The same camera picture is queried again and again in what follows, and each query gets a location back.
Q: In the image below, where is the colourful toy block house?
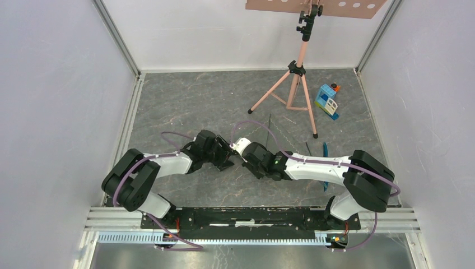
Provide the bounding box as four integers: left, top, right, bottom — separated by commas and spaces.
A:
314, 83, 340, 120

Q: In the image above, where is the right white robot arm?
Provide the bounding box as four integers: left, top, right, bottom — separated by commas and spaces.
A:
232, 138, 397, 229

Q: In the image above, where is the pink music stand tripod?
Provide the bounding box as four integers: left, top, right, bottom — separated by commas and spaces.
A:
245, 0, 385, 138

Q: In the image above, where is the grey cloth napkin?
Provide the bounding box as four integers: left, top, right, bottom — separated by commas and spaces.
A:
227, 113, 299, 154

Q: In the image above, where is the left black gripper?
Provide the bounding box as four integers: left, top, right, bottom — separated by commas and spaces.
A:
202, 134, 237, 171

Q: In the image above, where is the purple cable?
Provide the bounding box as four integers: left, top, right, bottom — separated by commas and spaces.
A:
113, 131, 204, 252
230, 120, 402, 253

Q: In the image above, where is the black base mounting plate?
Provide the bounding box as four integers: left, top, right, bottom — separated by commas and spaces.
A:
160, 207, 361, 240

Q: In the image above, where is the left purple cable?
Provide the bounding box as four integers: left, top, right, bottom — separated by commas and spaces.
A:
113, 131, 204, 252

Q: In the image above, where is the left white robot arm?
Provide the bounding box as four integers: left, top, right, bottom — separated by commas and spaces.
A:
101, 129, 235, 229

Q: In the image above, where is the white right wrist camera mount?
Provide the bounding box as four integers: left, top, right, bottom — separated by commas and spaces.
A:
230, 137, 252, 156

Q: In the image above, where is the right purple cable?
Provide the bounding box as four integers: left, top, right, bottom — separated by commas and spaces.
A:
230, 120, 402, 253

